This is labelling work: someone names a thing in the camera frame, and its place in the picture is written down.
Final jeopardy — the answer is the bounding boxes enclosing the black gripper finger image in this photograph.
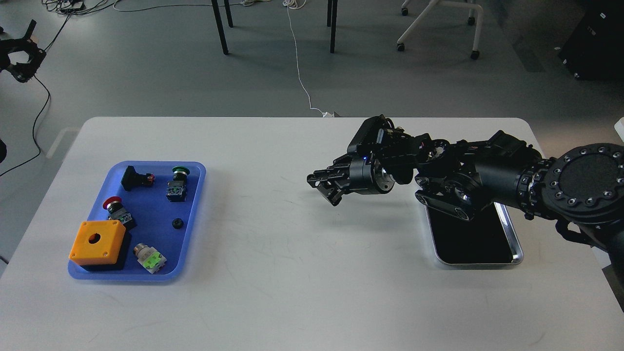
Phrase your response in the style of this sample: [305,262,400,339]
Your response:
[317,186,354,206]
[306,163,351,188]
[0,19,47,83]

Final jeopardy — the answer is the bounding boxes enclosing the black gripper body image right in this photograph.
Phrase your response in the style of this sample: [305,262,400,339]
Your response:
[341,155,396,195]

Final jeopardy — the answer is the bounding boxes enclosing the silver metal tray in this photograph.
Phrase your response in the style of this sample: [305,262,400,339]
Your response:
[427,203,524,269]

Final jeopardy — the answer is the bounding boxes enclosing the blue plastic tray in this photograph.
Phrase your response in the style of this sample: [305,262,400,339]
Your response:
[67,160,206,282]

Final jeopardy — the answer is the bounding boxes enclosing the black table leg right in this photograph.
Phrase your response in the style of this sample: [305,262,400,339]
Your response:
[326,0,337,54]

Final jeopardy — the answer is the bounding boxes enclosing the black table leg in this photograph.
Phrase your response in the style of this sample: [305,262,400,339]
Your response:
[210,0,234,56]
[326,0,337,54]

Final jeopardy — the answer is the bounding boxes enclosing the red emergency stop button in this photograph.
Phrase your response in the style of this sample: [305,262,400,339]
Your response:
[102,196,137,230]

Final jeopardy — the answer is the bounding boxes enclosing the white rolling chair base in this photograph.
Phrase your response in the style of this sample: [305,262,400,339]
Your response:
[396,0,485,60]

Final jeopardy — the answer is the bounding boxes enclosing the black table leg left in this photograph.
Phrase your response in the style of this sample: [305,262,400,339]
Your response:
[210,0,234,56]

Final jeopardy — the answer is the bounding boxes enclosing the black equipment case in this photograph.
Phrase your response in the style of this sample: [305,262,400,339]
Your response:
[559,0,624,80]

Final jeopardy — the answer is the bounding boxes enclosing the black floor cable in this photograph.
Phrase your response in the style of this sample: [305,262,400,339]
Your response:
[0,0,88,178]

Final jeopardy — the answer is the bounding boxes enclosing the black selector switch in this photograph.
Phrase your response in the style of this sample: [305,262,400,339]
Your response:
[120,166,156,192]

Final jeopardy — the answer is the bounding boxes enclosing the green push button switch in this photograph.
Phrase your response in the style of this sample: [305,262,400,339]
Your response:
[166,166,190,202]

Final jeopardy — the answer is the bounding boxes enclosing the white floor cable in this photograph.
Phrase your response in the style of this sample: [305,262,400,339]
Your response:
[283,0,332,117]

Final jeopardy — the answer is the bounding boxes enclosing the orange button enclosure box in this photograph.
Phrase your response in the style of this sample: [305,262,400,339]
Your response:
[69,220,126,266]

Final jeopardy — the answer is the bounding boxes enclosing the green white contact block switch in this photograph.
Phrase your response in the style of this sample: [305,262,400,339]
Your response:
[132,243,167,274]

